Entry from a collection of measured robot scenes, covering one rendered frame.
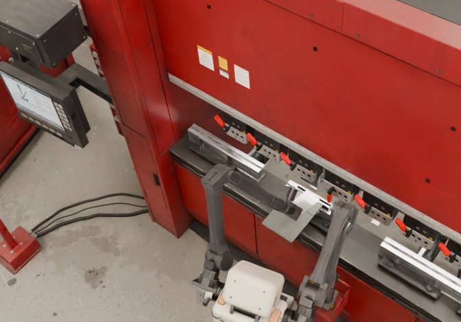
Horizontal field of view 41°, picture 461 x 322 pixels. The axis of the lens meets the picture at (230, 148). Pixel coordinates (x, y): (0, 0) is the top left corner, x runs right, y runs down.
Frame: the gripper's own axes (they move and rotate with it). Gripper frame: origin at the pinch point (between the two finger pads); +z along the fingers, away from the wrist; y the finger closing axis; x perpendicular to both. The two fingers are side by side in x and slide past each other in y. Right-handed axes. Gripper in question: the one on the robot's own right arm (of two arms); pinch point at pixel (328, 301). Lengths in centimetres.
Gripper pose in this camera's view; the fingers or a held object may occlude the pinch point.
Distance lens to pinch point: 308.1
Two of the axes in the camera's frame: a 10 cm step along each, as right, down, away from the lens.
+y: 5.6, -7.8, 2.8
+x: -8.0, -4.3, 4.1
